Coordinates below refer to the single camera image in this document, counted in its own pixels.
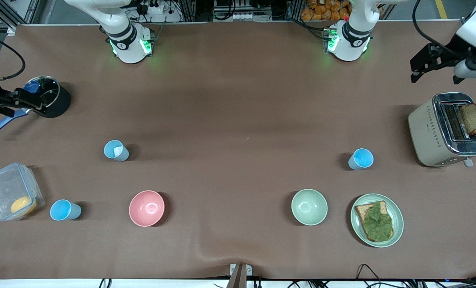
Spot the blue plastic cup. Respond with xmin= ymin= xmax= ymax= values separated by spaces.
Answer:
xmin=50 ymin=199 xmax=82 ymax=221
xmin=104 ymin=140 xmax=129 ymax=162
xmin=348 ymin=148 xmax=374 ymax=170

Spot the glass pot lid blue knob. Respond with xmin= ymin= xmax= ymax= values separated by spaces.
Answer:
xmin=20 ymin=76 xmax=60 ymax=111

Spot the brown bread slice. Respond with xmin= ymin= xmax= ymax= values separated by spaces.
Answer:
xmin=459 ymin=103 xmax=476 ymax=136

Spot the beige chrome toaster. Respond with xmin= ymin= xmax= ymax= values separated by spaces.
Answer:
xmin=408 ymin=92 xmax=476 ymax=168

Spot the clear plastic food container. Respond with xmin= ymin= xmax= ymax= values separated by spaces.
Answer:
xmin=0 ymin=162 xmax=45 ymax=221

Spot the yellow round food piece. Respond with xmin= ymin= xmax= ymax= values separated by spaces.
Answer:
xmin=10 ymin=196 xmax=37 ymax=215

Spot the bag of orange buns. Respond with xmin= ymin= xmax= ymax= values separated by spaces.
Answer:
xmin=301 ymin=0 xmax=352 ymax=21

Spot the white power strip with plugs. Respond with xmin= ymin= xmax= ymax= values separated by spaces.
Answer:
xmin=139 ymin=0 xmax=167 ymax=16

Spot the pale green plate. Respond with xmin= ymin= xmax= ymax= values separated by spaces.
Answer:
xmin=350 ymin=194 xmax=404 ymax=248

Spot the toast slice under lettuce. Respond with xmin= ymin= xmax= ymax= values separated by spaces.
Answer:
xmin=355 ymin=201 xmax=394 ymax=242

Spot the pink bowl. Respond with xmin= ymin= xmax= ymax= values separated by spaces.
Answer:
xmin=129 ymin=190 xmax=165 ymax=227

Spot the brown table mat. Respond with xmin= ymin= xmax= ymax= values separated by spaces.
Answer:
xmin=0 ymin=22 xmax=476 ymax=280

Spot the pale green bowl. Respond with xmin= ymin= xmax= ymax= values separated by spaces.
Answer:
xmin=291 ymin=189 xmax=328 ymax=226

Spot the metal table clamp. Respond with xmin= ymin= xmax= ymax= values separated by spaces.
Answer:
xmin=230 ymin=263 xmax=253 ymax=288

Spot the black pot blue handle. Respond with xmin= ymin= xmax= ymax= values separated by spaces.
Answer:
xmin=0 ymin=76 xmax=71 ymax=138

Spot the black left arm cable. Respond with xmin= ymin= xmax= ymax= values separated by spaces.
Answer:
xmin=412 ymin=0 xmax=462 ymax=55

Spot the aluminium frame profile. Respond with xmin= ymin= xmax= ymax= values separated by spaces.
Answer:
xmin=0 ymin=0 xmax=38 ymax=33

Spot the black looped cable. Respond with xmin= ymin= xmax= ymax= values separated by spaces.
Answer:
xmin=356 ymin=264 xmax=382 ymax=283

